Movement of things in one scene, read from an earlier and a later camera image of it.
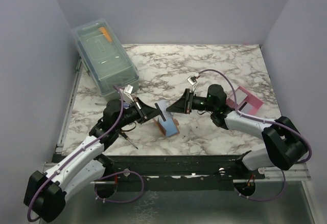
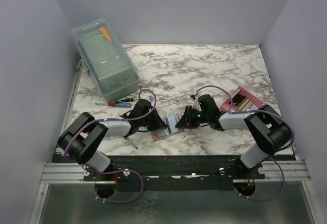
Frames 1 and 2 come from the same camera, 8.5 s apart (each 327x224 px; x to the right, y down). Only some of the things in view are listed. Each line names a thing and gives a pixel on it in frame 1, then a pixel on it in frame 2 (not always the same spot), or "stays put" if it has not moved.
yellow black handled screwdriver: x=126 y=137 stays put
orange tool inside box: x=103 y=30 stays put
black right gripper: x=184 y=105 → x=186 y=121
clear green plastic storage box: x=102 y=55 stays put
